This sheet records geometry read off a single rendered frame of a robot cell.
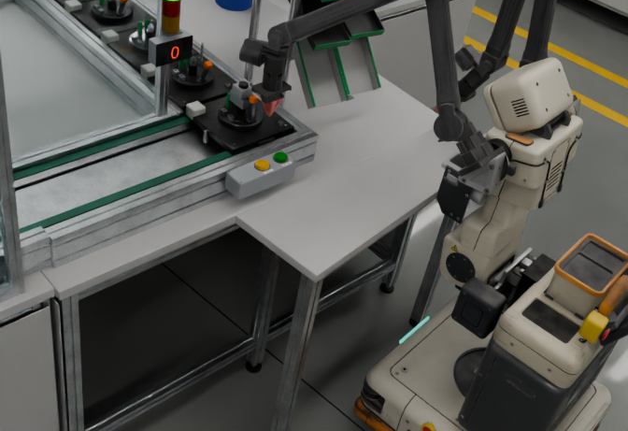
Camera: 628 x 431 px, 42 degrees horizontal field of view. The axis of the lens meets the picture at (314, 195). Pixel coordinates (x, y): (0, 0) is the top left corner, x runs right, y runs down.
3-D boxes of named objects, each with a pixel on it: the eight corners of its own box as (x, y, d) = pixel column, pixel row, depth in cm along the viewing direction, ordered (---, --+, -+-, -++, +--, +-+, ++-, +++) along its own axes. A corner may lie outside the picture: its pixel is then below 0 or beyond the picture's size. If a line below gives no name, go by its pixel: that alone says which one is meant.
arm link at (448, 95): (445, -36, 202) (451, -35, 211) (392, -28, 206) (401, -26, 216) (464, 140, 209) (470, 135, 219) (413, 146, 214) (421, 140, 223)
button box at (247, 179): (294, 177, 242) (297, 161, 238) (238, 201, 230) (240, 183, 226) (279, 165, 246) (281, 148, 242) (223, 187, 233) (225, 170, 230)
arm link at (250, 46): (282, 32, 219) (293, 31, 227) (245, 19, 222) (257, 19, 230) (271, 74, 223) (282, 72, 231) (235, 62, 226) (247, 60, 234)
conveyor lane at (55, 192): (290, 154, 257) (293, 129, 251) (42, 254, 208) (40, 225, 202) (235, 110, 272) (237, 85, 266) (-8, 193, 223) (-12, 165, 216)
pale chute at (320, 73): (341, 102, 262) (349, 99, 258) (307, 109, 256) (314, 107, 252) (319, 18, 262) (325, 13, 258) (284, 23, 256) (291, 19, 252)
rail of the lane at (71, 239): (313, 160, 257) (319, 132, 250) (54, 268, 205) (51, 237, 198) (302, 150, 260) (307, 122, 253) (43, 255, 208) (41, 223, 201)
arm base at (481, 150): (482, 166, 207) (506, 150, 215) (466, 138, 207) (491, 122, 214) (459, 178, 213) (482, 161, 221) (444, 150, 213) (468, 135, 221)
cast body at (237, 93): (253, 106, 246) (256, 86, 241) (242, 109, 243) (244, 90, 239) (236, 93, 250) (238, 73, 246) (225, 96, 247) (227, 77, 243)
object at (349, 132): (447, 128, 289) (449, 122, 287) (59, 301, 201) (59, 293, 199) (212, -32, 362) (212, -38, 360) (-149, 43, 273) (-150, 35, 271)
